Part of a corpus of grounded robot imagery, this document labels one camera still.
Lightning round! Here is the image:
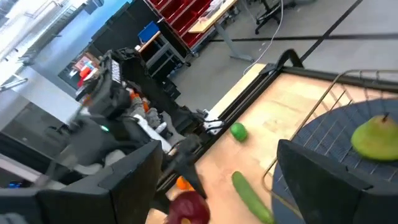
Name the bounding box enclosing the blue bin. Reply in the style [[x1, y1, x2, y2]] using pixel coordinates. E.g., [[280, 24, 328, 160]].
[[137, 21, 160, 43]]

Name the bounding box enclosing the tangerine cluster with leaves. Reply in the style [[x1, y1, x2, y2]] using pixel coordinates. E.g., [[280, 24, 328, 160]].
[[175, 175, 195, 191]]

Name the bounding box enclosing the round dark blue placemat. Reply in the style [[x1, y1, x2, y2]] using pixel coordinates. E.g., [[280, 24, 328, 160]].
[[272, 98, 398, 224]]

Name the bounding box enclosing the black office chair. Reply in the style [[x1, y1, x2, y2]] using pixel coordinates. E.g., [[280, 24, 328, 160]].
[[254, 0, 318, 35]]

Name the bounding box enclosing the white floor cable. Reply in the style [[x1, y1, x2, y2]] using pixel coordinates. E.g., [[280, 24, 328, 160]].
[[242, 0, 284, 75]]

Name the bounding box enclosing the dark maroon fruit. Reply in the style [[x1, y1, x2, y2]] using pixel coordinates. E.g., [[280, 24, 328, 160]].
[[166, 190, 211, 224]]

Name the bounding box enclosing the light wood desk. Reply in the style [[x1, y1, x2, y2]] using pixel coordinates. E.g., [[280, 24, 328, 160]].
[[188, 0, 254, 63]]

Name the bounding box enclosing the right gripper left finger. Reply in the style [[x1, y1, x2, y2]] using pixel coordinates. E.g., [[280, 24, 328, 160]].
[[0, 140, 164, 224]]

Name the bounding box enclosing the green cucumber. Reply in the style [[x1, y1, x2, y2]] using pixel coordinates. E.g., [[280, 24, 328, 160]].
[[231, 170, 276, 224]]

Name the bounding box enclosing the light green pear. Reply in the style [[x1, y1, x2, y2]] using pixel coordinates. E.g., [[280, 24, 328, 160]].
[[350, 112, 398, 162]]

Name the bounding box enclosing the black cabinet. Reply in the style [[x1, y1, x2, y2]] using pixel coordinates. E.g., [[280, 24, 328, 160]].
[[90, 0, 162, 57]]

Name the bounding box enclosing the copper wire basket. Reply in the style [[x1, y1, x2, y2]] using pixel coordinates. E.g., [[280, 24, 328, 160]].
[[260, 68, 398, 224]]

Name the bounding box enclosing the large green fruit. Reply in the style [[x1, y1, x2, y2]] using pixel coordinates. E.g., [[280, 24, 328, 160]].
[[229, 122, 249, 143]]

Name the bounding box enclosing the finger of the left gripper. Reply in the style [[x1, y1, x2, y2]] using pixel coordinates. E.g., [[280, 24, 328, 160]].
[[178, 161, 208, 200]]

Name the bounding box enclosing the grey metal cart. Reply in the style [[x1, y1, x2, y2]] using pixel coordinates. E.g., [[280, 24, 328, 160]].
[[136, 30, 192, 78]]

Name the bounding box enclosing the red storage shelf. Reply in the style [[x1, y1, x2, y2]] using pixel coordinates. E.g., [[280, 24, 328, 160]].
[[146, 0, 218, 49]]

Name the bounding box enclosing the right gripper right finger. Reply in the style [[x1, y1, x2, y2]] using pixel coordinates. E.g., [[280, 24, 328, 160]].
[[276, 139, 398, 224]]

